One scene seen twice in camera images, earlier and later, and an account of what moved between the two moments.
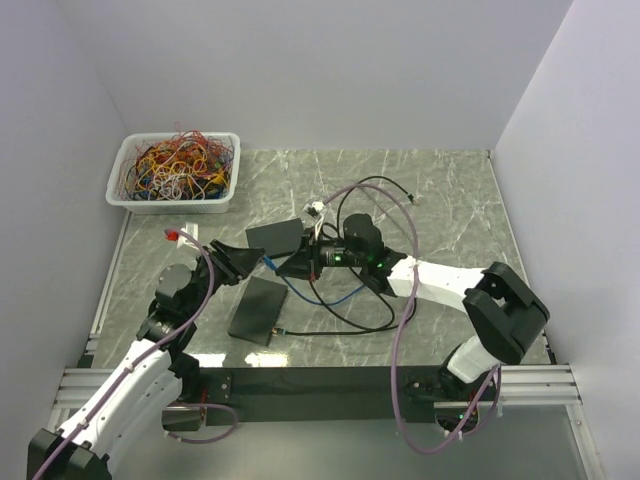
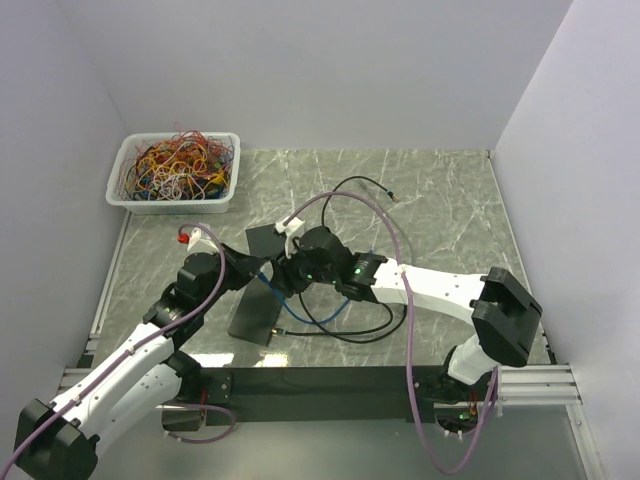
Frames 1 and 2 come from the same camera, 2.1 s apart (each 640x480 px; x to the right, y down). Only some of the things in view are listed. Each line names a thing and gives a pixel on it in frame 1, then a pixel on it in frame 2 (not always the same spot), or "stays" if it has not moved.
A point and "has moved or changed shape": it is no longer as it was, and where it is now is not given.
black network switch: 276,239 stays
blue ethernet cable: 305,300 has moved or changed shape
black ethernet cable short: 362,325 → 357,340
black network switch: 258,311 stays
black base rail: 274,394 stays
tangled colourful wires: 183,166 stays
